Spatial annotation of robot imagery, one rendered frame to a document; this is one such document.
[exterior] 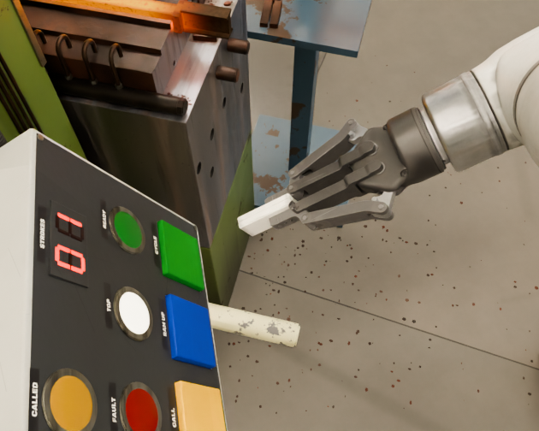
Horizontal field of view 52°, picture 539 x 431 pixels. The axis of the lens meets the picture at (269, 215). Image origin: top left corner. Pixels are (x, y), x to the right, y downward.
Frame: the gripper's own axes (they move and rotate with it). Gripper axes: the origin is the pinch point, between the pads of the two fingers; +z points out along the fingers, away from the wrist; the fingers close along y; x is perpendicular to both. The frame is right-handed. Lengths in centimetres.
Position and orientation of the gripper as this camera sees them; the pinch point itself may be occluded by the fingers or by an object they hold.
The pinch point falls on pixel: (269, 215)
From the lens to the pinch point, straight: 65.3
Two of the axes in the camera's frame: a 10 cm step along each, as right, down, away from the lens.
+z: -8.5, 4.1, 3.4
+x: -4.9, -3.7, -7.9
